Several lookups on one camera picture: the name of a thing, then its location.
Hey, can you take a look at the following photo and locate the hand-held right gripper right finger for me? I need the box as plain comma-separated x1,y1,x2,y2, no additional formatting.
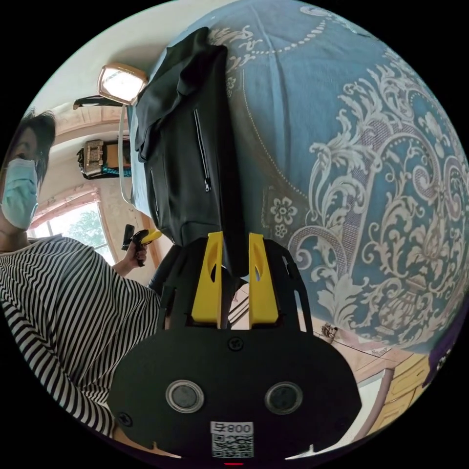
249,232,279,328

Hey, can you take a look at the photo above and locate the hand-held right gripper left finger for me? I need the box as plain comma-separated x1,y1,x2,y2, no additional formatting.
191,231,223,328

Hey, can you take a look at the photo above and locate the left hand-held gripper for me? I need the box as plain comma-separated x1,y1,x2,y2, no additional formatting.
131,230,162,267

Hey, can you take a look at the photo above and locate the black long sleeve jacket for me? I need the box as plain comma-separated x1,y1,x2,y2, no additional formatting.
133,27,252,280

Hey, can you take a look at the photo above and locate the person's left forearm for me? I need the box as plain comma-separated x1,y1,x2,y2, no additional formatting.
111,258,135,281

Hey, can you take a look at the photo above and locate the person's left hand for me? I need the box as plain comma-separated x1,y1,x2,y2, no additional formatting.
124,246,148,275

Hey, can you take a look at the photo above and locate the window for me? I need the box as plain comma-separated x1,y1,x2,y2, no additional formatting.
27,200,115,265

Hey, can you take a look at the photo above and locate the person's body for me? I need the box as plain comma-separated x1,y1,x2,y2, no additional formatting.
0,109,164,439

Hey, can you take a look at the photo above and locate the square ceiling lamp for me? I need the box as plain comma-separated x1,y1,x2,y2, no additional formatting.
98,63,149,107

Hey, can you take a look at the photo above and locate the yellow wooden cupboard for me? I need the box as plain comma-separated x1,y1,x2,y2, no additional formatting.
365,351,435,431

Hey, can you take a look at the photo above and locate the bed with blue patterned quilt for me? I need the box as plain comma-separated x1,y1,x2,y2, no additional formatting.
126,0,469,355

